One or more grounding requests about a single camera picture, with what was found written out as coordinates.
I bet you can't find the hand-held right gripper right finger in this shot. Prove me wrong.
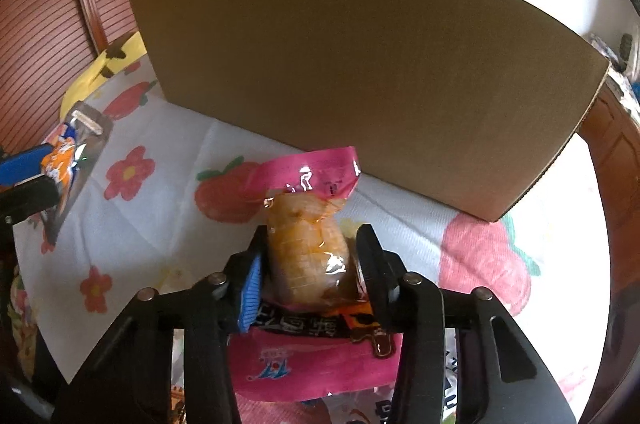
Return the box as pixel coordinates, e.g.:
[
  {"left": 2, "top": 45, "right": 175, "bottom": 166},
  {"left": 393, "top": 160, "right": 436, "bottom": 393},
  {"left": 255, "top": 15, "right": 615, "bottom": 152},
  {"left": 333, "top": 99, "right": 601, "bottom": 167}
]
[{"left": 354, "top": 224, "right": 577, "bottom": 424}]

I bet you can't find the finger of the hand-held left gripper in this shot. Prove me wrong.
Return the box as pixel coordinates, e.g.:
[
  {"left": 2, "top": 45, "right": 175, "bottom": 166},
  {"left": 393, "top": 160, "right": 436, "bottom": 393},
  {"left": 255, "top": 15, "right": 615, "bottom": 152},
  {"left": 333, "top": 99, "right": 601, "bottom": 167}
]
[
  {"left": 0, "top": 176, "right": 62, "bottom": 226},
  {"left": 0, "top": 144, "right": 56, "bottom": 186}
]

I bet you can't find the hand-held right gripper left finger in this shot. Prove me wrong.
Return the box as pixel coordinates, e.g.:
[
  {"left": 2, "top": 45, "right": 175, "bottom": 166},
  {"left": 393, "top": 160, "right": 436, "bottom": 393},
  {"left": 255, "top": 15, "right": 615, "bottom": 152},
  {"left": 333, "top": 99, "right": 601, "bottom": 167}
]
[{"left": 52, "top": 225, "right": 269, "bottom": 424}]

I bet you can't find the orange snack packet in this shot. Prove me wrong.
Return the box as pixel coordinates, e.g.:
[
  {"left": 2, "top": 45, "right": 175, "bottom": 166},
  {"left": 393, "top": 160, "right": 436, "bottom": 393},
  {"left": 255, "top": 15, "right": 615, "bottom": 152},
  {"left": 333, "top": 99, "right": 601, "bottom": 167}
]
[{"left": 40, "top": 101, "right": 113, "bottom": 237}]

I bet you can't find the pink chicken snack packet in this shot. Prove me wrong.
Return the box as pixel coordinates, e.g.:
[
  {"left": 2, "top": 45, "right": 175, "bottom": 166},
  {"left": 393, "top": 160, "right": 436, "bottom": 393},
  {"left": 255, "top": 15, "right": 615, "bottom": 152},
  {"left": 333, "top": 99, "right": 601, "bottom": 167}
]
[{"left": 248, "top": 145, "right": 403, "bottom": 402}]

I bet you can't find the brown cardboard box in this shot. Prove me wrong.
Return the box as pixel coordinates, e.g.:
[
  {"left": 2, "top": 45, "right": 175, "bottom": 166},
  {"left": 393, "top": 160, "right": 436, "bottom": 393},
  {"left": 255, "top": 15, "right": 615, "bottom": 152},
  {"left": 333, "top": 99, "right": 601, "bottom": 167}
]
[{"left": 128, "top": 0, "right": 611, "bottom": 223}]

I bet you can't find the yellow plush toy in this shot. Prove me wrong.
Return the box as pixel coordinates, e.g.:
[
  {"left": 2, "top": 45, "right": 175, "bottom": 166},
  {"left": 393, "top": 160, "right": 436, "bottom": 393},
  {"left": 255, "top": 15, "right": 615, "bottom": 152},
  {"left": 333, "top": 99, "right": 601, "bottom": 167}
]
[{"left": 60, "top": 31, "right": 148, "bottom": 115}]

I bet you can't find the strawberry flower printed cloth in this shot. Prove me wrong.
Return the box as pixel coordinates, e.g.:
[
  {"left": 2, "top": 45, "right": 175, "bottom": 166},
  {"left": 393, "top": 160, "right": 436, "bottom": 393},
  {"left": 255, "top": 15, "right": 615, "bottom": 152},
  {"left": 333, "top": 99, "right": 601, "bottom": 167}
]
[{"left": 12, "top": 54, "right": 608, "bottom": 424}]

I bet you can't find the wooden low cabinet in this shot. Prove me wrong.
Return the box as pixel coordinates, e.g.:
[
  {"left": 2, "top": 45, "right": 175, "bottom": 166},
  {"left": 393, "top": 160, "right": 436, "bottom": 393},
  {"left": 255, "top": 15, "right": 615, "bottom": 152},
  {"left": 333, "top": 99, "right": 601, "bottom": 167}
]
[{"left": 577, "top": 81, "right": 640, "bottom": 215}]

